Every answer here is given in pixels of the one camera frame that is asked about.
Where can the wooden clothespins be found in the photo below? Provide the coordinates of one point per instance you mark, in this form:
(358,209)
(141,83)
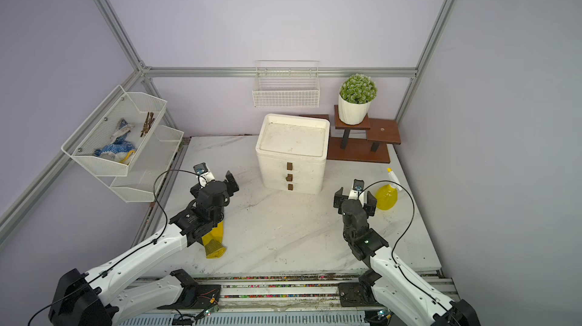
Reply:
(150,118)

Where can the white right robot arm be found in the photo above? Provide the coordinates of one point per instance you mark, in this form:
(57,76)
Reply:
(389,281)

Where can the brown wooden stepped stand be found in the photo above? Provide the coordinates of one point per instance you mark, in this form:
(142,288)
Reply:
(364,142)

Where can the yellow spray bottle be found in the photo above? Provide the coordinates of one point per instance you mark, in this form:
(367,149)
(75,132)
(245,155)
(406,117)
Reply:
(387,196)

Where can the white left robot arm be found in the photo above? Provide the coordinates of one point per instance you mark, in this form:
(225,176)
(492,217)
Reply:
(104,295)

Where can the white plastic drawer unit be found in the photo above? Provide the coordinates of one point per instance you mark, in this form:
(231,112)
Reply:
(292,153)

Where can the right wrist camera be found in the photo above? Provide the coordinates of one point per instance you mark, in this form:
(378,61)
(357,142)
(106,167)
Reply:
(357,188)

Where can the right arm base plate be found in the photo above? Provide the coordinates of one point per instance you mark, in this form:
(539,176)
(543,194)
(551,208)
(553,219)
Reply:
(355,294)

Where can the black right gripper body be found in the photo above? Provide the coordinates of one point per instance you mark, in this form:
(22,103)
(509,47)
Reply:
(348,233)

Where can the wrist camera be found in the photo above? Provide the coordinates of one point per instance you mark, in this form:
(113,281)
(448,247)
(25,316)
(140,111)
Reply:
(203,174)
(357,188)

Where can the white mesh wall bin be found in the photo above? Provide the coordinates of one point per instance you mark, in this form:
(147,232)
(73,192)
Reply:
(95,132)
(155,158)

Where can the white mesh upper wall bin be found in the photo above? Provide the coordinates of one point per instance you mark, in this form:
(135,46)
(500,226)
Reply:
(95,132)

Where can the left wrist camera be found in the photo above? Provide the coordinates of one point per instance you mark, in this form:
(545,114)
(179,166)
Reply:
(203,174)

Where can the white wire wall basket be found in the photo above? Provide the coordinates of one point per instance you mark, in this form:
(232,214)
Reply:
(286,84)

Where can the blue white cloth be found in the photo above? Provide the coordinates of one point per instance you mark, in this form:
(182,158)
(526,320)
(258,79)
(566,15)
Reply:
(119,149)

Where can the yellow transparent cup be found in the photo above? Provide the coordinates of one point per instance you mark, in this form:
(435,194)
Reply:
(212,242)

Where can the white mesh lower wall bin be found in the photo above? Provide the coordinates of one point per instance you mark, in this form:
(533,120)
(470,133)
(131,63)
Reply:
(155,158)

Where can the green potted plant white pot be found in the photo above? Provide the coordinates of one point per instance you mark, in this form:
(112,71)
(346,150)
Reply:
(355,97)

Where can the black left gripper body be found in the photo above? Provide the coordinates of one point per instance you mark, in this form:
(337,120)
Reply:
(220,217)

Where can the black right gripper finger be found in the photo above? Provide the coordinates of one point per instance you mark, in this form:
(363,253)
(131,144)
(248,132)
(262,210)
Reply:
(339,199)
(370,205)

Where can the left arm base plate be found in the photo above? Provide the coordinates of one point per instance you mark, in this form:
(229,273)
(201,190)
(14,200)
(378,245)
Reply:
(194,295)

